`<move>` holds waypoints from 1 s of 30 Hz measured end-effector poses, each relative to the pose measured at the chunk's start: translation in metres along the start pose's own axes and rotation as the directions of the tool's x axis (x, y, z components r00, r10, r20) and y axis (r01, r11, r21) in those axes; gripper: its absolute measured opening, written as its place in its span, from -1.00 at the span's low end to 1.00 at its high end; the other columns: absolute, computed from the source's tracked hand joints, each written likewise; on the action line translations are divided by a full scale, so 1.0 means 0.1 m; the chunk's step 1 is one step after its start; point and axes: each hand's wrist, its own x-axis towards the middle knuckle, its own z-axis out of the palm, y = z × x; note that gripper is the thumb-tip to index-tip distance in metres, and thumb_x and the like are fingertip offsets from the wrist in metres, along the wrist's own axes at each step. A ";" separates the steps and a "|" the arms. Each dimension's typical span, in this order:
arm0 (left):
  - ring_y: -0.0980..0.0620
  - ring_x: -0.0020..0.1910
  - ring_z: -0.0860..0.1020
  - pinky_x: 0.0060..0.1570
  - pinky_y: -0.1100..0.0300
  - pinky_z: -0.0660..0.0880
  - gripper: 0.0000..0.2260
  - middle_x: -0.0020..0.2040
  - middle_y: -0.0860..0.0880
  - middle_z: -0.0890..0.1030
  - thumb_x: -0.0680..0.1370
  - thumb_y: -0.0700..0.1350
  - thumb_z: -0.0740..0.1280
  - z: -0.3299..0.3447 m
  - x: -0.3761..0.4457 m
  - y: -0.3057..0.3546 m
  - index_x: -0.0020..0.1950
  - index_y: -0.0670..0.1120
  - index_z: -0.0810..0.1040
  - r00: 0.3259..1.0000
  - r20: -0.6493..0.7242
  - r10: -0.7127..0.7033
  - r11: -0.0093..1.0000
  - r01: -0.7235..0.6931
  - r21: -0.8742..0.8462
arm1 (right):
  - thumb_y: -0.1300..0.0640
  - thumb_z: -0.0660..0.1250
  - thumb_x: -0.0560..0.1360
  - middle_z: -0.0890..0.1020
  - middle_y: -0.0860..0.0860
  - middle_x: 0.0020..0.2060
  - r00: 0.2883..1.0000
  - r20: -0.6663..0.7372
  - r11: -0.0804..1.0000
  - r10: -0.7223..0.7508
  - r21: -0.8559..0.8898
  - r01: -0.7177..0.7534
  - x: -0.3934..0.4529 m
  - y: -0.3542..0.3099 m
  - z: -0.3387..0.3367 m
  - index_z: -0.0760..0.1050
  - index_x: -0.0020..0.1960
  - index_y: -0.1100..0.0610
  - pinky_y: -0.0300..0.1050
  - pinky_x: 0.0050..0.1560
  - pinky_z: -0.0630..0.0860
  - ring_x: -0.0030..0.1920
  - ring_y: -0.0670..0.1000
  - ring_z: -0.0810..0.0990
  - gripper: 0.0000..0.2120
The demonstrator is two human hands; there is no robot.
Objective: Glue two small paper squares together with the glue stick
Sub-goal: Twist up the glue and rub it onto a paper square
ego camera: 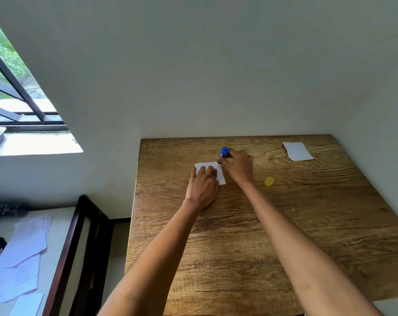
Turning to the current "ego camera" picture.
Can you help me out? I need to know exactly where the dark metal window frame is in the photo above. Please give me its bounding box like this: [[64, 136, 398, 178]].
[[0, 43, 69, 133]]

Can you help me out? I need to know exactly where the person's right forearm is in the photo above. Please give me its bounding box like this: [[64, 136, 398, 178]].
[[239, 180, 384, 316]]

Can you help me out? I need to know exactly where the person's right hand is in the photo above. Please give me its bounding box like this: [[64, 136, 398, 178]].
[[218, 149, 254, 187]]

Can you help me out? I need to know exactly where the person's left forearm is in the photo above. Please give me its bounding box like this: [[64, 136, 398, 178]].
[[98, 198, 199, 316]]

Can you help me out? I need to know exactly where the white paper piece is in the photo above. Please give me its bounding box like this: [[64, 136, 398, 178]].
[[282, 142, 314, 161], [195, 161, 226, 185]]

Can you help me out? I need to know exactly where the pile of white papers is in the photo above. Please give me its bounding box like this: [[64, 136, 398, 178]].
[[0, 214, 52, 316]]

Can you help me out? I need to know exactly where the person's left hand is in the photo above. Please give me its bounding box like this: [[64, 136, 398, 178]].
[[185, 165, 220, 210]]

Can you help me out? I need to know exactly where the dark wooden bed frame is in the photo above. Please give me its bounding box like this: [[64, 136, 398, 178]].
[[42, 195, 114, 316]]

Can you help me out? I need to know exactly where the wooden table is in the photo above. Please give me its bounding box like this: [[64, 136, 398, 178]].
[[125, 134, 398, 316]]

